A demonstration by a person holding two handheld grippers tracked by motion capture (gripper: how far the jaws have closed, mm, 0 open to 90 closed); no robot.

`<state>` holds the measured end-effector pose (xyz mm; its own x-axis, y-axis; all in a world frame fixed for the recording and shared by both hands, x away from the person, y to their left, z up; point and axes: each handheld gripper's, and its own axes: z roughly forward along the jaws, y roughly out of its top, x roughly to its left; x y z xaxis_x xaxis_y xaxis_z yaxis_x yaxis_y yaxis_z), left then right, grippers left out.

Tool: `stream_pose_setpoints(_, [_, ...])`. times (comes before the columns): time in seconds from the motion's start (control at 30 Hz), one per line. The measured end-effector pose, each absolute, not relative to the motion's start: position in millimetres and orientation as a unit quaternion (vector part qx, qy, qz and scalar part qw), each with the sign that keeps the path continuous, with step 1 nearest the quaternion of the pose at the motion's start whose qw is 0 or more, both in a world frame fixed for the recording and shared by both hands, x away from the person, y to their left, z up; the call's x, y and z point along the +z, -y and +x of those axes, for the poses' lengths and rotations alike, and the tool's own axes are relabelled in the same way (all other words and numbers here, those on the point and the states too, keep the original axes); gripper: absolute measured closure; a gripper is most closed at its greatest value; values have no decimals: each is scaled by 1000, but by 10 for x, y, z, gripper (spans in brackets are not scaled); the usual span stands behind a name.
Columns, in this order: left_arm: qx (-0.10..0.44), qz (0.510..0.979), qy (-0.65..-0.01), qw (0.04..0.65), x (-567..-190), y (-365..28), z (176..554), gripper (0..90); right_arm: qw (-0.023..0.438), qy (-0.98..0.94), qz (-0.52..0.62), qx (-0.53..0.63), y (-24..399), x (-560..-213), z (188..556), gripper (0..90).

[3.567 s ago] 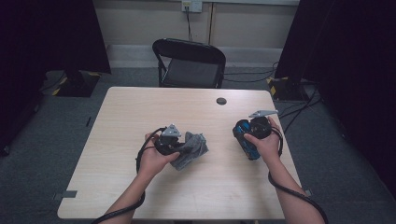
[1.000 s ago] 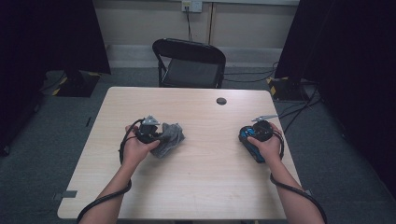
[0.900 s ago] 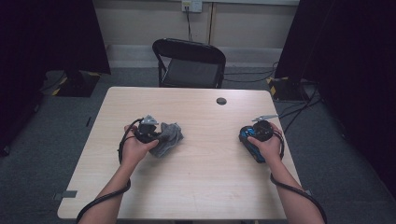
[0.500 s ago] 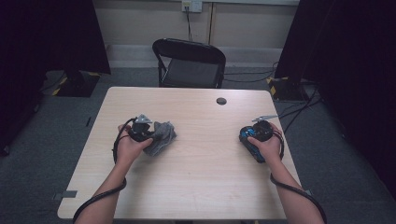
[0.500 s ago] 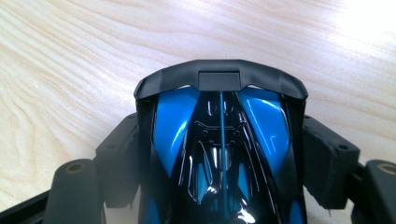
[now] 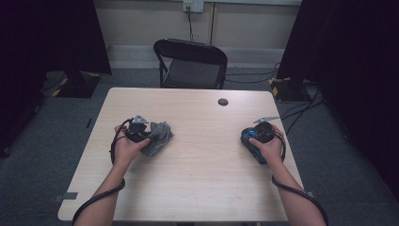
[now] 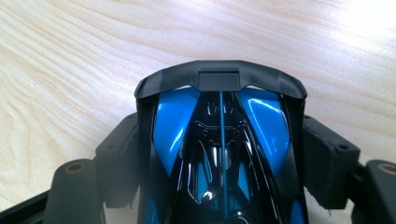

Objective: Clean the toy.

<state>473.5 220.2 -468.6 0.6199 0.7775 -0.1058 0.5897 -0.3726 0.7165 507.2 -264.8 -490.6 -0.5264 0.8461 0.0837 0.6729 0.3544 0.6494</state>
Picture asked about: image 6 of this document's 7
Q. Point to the small black strip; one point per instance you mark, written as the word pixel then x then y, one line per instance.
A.
pixel 89 122

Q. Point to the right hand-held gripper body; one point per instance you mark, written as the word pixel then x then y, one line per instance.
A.
pixel 265 132

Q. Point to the grey tape strip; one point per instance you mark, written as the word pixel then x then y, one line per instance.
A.
pixel 67 196
pixel 311 194

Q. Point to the person's right hand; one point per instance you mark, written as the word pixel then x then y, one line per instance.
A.
pixel 269 150

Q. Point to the black folding chair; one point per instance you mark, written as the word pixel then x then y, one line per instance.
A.
pixel 191 67

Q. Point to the person's left hand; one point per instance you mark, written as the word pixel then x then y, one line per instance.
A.
pixel 128 150

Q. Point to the white wall socket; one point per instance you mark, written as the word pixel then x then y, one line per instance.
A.
pixel 194 5

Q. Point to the grey cloth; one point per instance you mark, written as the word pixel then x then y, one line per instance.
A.
pixel 158 138

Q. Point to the blue toy car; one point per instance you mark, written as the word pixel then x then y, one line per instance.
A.
pixel 252 147

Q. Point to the black stand base yellow tape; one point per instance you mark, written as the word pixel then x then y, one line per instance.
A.
pixel 287 89
pixel 80 86

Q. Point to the wide dark curtain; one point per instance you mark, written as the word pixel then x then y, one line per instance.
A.
pixel 37 47

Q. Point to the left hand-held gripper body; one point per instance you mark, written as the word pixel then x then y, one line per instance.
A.
pixel 138 130

